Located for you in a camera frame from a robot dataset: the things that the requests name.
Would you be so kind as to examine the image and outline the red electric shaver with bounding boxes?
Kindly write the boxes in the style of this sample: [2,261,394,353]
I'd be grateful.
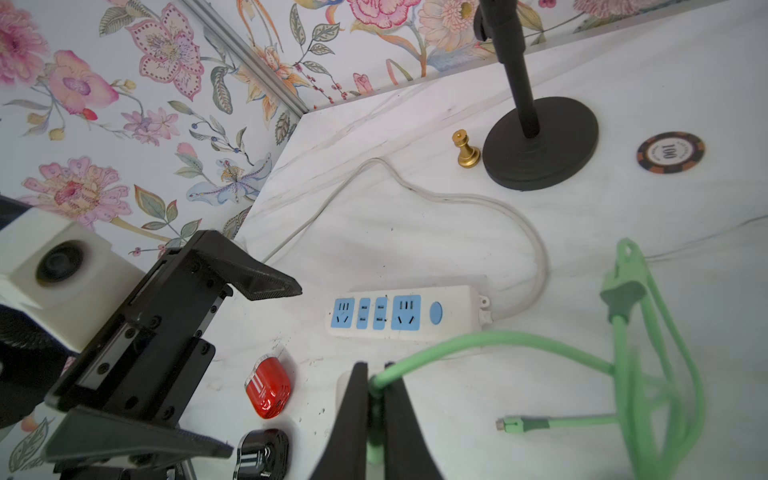
[244,355,292,420]

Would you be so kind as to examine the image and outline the white power strip cord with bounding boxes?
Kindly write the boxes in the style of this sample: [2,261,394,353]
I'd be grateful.
[260,157,550,319]

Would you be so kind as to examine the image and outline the light green charging cable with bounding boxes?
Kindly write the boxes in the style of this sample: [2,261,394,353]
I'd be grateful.
[367,238,708,480]

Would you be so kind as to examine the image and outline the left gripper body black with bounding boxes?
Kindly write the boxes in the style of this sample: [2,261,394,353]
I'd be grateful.
[44,245,232,480]

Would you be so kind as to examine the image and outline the white power strip blue sockets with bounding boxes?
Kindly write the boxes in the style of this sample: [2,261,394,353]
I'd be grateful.
[324,285,492,343]

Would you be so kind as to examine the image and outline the gold chess pawn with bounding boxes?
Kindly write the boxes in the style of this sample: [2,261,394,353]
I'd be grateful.
[452,129,481,169]

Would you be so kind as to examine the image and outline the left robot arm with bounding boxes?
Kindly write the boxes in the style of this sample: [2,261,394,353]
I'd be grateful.
[1,197,302,479]

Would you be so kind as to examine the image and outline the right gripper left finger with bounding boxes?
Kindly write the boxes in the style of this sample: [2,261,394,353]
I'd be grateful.
[310,362,369,480]

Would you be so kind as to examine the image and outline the black microphone stand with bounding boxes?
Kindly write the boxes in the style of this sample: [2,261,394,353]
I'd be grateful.
[474,0,599,191]

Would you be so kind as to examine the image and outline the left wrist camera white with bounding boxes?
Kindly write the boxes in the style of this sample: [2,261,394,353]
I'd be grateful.
[1,207,144,353]

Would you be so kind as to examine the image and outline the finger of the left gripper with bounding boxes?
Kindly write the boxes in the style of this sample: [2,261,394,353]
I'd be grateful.
[42,407,233,465]
[189,230,303,300]

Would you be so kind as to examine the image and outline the poker chip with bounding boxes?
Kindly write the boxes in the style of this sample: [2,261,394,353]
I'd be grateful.
[636,131,706,175]

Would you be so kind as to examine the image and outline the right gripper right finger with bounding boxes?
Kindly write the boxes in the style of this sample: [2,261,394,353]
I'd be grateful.
[383,379,443,480]

